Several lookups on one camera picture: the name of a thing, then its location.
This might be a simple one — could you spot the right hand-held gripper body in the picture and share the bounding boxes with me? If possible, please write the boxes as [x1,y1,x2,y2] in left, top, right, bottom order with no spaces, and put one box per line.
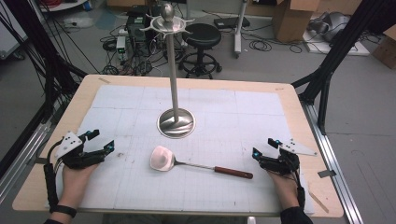
[260,138,318,176]

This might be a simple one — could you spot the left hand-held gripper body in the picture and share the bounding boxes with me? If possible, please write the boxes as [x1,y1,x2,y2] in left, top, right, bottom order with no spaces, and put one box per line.
[55,131,106,171]

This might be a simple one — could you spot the person's right hand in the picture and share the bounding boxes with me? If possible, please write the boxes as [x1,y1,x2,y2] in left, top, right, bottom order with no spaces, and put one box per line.
[267,170,301,213]

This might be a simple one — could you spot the person's left hand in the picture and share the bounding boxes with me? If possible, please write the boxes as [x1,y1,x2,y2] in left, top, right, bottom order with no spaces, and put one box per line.
[57,163,99,209]

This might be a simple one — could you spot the wooden table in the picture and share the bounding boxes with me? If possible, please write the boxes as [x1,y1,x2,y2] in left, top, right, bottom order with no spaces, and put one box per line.
[11,73,346,219]

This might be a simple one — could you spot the thin wooden stick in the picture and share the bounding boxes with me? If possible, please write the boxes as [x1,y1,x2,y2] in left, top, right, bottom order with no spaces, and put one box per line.
[307,189,330,215]

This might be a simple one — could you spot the white grid mat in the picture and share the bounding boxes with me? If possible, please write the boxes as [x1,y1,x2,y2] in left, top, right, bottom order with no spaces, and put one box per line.
[46,84,316,216]

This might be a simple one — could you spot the black wristband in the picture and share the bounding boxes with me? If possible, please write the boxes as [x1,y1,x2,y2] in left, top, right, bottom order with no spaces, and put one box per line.
[49,203,78,219]

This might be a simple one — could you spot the white power supply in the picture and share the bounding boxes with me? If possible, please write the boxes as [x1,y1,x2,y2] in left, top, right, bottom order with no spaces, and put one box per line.
[115,35,128,54]

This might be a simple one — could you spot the metal utensil hanging stand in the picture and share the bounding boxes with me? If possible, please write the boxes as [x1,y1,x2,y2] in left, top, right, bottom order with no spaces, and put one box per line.
[139,2,197,140]

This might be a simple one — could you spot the white floor board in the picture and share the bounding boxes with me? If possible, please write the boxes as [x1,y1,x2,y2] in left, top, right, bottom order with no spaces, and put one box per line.
[302,29,372,57]

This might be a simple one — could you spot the white stand pole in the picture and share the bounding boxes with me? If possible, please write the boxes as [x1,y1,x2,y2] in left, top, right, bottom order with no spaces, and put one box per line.
[233,0,248,60]

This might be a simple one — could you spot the black computer case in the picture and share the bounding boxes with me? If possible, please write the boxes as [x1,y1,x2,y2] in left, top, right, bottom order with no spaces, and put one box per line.
[125,5,159,43]

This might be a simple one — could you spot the open cardboard box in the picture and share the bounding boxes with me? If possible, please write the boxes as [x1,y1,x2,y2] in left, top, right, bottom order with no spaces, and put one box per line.
[271,0,320,44]

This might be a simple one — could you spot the flat black device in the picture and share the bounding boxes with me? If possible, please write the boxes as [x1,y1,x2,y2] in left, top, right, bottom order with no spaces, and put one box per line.
[213,15,251,31]

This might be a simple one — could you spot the grey bag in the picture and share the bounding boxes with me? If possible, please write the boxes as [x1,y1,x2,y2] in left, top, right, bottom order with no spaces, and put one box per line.
[307,11,352,42]

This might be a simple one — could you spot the black round stool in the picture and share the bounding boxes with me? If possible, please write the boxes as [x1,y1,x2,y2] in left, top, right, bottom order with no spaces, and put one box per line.
[177,22,223,80]

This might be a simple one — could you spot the closed cardboard box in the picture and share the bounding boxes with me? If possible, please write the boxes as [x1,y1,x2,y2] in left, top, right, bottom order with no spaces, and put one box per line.
[371,24,396,70]

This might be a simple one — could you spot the black sleeved gripper cable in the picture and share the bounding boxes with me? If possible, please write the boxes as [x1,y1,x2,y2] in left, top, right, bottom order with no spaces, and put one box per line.
[43,139,64,215]

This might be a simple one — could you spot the aluminium rail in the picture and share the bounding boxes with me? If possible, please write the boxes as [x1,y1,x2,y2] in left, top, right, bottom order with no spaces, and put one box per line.
[0,121,52,204]
[301,102,364,224]

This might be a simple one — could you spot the metal spatula with wooden handle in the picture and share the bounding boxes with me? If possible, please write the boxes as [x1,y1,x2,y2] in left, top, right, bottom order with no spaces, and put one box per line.
[149,145,254,180]

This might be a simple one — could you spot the tangle of floor cables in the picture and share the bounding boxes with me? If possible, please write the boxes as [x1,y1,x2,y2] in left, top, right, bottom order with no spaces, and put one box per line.
[100,27,188,77]

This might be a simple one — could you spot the coiled black floor cable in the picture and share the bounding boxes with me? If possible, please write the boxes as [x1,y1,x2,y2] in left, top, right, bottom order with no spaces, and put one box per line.
[248,39,273,53]

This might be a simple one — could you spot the black metal frame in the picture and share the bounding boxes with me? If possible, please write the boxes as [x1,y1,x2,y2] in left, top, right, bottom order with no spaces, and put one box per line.
[290,0,396,136]
[0,0,89,178]

